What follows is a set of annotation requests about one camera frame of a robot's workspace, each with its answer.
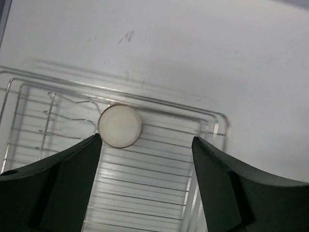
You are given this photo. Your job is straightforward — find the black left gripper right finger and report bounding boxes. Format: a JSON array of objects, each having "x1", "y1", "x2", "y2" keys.
[{"x1": 192, "y1": 137, "x2": 309, "y2": 232}]

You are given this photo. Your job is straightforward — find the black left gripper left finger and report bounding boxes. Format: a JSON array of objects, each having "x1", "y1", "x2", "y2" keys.
[{"x1": 0, "y1": 133, "x2": 102, "y2": 232}]

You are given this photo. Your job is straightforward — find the brown and white paper cup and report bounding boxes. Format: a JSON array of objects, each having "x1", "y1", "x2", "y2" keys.
[{"x1": 98, "y1": 104, "x2": 142, "y2": 149}]

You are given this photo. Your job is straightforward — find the metal wire dish rack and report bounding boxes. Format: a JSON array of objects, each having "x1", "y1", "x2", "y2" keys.
[{"x1": 0, "y1": 66, "x2": 230, "y2": 232}]

